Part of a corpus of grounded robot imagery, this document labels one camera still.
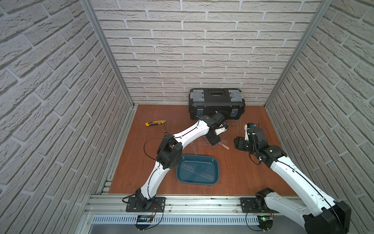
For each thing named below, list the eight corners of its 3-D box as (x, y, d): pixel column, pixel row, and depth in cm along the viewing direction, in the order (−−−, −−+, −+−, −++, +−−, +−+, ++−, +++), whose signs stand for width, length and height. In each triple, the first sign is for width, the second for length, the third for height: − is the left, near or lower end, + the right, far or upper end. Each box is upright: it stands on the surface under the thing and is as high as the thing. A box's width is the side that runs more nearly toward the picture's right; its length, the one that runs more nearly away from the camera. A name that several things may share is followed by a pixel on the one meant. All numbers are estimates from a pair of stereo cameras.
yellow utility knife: (146, 126, 109) (145, 124, 107) (146, 123, 111) (145, 121, 109) (166, 123, 111) (166, 121, 109) (166, 120, 112) (165, 119, 111)
